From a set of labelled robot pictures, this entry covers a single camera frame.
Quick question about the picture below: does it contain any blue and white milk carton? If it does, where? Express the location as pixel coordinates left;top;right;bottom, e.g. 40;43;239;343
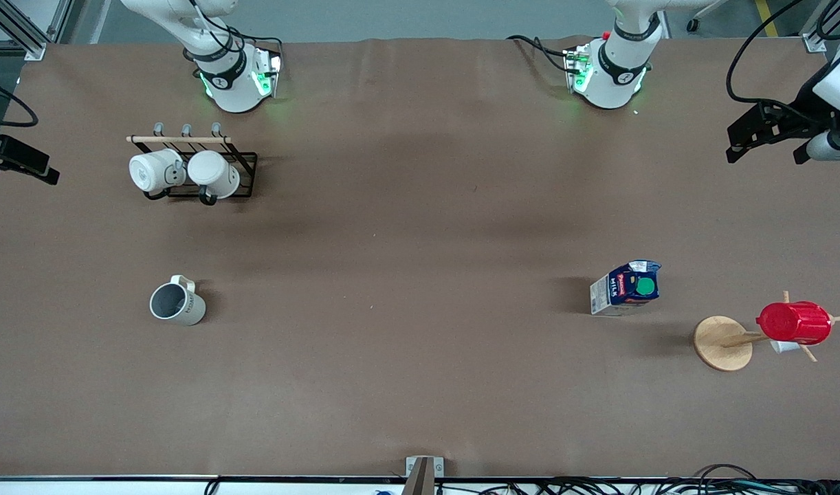
590;260;662;317

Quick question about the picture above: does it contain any beige mug with grey inside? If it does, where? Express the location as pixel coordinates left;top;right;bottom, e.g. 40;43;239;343
149;275;207;327

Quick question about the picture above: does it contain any red plastic cup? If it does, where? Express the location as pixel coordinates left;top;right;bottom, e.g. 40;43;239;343
756;301;833;346

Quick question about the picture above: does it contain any white mug with grey print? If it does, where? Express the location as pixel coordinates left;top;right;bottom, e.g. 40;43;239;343
129;148;187;195

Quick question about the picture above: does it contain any plain white mug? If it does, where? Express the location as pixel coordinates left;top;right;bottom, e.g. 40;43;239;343
187;151;241;200

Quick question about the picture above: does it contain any wooden mug tree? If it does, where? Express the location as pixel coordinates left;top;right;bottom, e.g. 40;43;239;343
693;291;840;373

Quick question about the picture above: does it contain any brown table cover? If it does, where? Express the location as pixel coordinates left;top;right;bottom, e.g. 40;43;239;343
0;36;840;480

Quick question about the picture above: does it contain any aluminium frame post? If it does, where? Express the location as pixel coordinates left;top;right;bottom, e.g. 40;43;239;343
0;0;74;61
802;0;840;53

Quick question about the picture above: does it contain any black wire mug rack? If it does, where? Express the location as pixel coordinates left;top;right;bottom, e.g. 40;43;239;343
126;122;258;206

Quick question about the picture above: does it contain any black left base cable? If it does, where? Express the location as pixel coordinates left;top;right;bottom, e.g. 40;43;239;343
506;34;580;74

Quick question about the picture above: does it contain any black base cable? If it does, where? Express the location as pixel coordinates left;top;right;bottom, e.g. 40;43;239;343
506;34;580;74
186;0;284;69

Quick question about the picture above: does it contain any black right base cable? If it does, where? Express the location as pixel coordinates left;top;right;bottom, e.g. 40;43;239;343
186;0;284;69

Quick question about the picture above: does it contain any grey metal camera bracket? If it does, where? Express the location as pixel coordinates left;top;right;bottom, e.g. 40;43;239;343
406;456;445;495

